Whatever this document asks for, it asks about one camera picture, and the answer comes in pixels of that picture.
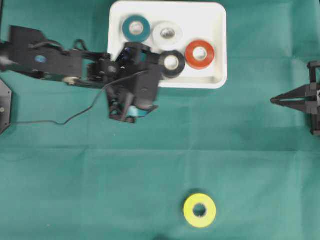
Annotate blue tape roll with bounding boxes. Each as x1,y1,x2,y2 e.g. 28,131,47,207
123,47,133,61

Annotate white plastic tray case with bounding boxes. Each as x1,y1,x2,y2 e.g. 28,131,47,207
107,0,228,89

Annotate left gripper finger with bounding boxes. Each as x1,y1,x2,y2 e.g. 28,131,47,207
106,87,158,124
115,42,160,65

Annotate black tape roll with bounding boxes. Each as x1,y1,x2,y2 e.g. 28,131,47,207
159,50,186,79

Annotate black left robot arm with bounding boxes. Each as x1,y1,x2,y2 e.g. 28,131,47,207
0,25,162,123

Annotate black thin cable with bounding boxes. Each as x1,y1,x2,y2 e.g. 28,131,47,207
14,69,148,126

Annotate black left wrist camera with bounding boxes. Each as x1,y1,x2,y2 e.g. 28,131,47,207
127,64,162,111

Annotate red tape roll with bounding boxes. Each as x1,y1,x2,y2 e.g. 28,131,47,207
184,40,215,70

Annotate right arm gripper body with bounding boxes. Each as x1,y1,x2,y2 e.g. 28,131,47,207
307,61,320,136

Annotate white tape roll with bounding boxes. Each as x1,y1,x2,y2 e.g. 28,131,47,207
152,21,183,48

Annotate green table cloth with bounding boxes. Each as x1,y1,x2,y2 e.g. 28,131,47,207
0,0,320,240

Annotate yellow tape roll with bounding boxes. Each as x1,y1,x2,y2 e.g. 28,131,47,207
183,193,217,229

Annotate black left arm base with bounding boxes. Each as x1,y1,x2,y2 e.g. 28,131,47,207
0,78,12,135

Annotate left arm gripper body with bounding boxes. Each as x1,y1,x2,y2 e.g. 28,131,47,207
83,52,140,89

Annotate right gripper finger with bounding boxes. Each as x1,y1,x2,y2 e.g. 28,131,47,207
271,83,320,101
270,99,318,114

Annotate teal green tape roll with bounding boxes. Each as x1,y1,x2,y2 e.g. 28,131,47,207
122,15,151,43

